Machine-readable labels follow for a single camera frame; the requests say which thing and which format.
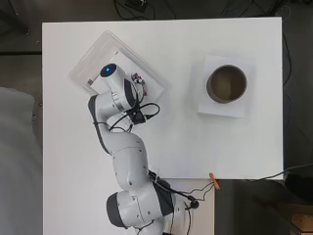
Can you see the black wrist camera block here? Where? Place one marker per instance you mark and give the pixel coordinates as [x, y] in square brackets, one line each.
[138, 117]

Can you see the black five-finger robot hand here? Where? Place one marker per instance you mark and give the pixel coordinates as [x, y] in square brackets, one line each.
[139, 84]

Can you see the brown round tub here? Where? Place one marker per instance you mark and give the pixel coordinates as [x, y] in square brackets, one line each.
[226, 84]

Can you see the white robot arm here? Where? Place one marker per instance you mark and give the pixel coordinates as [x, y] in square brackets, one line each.
[130, 163]

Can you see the orange clamp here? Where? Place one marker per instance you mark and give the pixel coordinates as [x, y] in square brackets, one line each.
[214, 181]

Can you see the white flat box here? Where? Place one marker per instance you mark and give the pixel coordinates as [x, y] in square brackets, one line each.
[225, 111]

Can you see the clear plastic box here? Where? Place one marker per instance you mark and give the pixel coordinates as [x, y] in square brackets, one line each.
[98, 52]

